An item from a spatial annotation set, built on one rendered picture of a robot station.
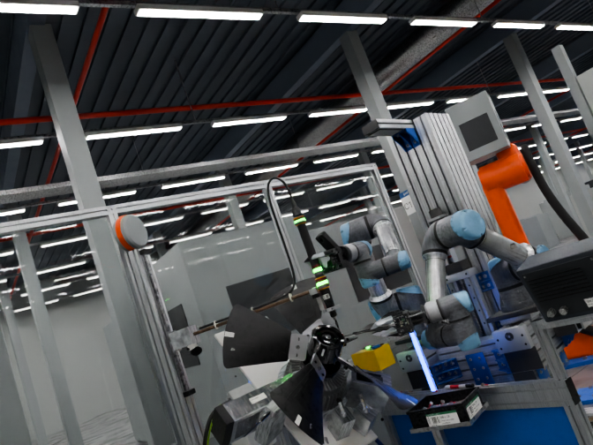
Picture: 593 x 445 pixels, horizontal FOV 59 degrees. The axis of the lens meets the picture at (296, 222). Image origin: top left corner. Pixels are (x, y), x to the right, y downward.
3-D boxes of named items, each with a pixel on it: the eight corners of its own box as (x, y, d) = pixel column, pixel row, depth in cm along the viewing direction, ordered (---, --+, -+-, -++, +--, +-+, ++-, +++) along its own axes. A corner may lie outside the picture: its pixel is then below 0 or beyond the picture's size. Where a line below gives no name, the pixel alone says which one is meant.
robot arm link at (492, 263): (506, 283, 233) (494, 255, 235) (533, 276, 223) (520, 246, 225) (491, 291, 226) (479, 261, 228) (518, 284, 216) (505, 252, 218)
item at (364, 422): (364, 437, 184) (347, 425, 187) (372, 427, 188) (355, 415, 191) (370, 422, 180) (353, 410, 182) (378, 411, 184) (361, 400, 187)
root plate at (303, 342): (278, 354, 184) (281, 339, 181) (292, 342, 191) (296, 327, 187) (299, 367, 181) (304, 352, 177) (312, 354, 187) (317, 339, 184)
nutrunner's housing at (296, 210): (327, 319, 191) (286, 202, 198) (331, 317, 195) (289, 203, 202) (337, 315, 190) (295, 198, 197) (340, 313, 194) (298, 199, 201)
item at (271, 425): (265, 448, 172) (253, 438, 174) (282, 431, 179) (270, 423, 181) (272, 422, 166) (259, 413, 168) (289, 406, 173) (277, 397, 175)
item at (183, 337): (171, 353, 210) (165, 333, 211) (181, 350, 217) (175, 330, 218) (192, 345, 207) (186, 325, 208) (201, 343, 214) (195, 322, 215)
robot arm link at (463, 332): (461, 347, 188) (450, 318, 190) (487, 343, 179) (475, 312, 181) (448, 354, 184) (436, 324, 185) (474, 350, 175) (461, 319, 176)
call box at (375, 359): (358, 377, 236) (349, 354, 238) (373, 369, 242) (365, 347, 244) (382, 373, 224) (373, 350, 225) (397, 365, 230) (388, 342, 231)
